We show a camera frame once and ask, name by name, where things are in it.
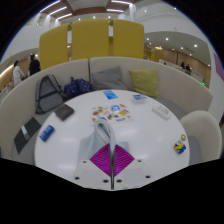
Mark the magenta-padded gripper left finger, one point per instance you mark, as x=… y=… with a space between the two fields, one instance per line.
x=100 y=160

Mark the person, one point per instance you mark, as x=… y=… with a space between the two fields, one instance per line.
x=17 y=74
x=34 y=66

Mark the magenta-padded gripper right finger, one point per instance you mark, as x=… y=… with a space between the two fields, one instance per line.
x=123 y=160

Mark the colourful sticker sheet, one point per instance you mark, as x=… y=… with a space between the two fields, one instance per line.
x=113 y=113

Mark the white chair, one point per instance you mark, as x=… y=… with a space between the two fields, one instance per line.
x=203 y=133

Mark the blue box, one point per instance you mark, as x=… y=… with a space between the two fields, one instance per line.
x=47 y=133

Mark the navy dotted umbrella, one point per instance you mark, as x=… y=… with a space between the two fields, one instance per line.
x=78 y=87

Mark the grey backpack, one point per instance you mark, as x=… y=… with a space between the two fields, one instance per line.
x=48 y=95

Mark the small blue and white card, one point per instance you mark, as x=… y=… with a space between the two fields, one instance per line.
x=139 y=97

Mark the grey cushion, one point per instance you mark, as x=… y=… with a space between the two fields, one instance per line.
x=108 y=79

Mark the yellow-green cushion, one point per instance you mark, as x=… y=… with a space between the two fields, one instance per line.
x=145 y=82

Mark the dark brown wallet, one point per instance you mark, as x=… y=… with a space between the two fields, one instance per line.
x=64 y=112

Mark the ceiling lights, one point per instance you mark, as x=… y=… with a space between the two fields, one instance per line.
x=63 y=11

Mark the yellow and blue toy figure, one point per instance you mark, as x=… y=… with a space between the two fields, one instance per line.
x=180 y=146

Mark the yellow panel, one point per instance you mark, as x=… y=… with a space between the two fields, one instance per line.
x=55 y=46
x=90 y=39
x=128 y=39

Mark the light blue towel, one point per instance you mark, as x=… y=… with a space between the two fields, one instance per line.
x=101 y=131

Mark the curved white sofa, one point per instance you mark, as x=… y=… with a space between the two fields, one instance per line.
x=183 y=90

